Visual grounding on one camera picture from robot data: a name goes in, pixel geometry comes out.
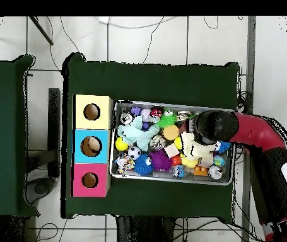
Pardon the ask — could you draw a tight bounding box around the blue spiky ball with eyes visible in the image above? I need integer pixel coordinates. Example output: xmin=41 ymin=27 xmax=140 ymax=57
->
xmin=133 ymin=153 xmax=155 ymax=176
xmin=214 ymin=141 xmax=232 ymax=154

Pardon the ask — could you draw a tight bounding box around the mint green cloth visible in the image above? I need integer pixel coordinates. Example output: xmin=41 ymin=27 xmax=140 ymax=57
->
xmin=117 ymin=115 xmax=160 ymax=152

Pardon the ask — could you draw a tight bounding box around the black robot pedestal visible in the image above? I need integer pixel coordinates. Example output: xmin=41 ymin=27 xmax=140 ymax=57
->
xmin=115 ymin=216 xmax=177 ymax=242

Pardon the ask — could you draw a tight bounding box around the green spiky ball with eye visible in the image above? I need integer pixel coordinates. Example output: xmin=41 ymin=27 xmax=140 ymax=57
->
xmin=155 ymin=109 xmax=178 ymax=129

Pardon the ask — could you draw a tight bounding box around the purple spiky ball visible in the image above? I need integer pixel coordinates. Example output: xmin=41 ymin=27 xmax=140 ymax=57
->
xmin=149 ymin=150 xmax=173 ymax=171

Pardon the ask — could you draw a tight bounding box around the brown toy football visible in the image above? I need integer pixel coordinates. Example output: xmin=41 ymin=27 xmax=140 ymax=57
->
xmin=177 ymin=121 xmax=193 ymax=135

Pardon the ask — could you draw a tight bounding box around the black upright panel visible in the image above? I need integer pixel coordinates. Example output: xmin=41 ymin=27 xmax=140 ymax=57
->
xmin=47 ymin=88 xmax=61 ymax=178

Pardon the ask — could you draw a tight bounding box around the small soccer ball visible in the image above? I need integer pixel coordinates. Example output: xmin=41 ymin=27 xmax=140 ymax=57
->
xmin=127 ymin=146 xmax=142 ymax=161

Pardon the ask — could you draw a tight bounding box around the orange foam disc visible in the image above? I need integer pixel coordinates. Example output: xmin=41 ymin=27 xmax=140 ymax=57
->
xmin=162 ymin=124 xmax=180 ymax=141

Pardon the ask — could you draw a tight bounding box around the cream yellow cloth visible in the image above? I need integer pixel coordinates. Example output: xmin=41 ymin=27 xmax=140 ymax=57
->
xmin=180 ymin=132 xmax=216 ymax=161

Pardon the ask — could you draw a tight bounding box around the yellow ball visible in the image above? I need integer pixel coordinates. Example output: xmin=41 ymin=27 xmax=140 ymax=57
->
xmin=114 ymin=136 xmax=129 ymax=152

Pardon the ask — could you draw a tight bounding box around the dark slanted rod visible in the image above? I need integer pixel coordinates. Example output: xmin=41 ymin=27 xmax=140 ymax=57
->
xmin=28 ymin=16 xmax=54 ymax=46

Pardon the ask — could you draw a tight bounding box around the dark green tablecloth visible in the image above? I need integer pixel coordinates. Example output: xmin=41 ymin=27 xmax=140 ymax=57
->
xmin=61 ymin=52 xmax=240 ymax=224

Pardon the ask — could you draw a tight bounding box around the shallow clear mesh bin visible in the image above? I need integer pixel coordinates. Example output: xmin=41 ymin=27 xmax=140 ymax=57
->
xmin=108 ymin=100 xmax=238 ymax=187

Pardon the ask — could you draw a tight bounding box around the wooden three-hole box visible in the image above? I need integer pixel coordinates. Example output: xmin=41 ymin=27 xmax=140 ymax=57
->
xmin=71 ymin=94 xmax=114 ymax=198

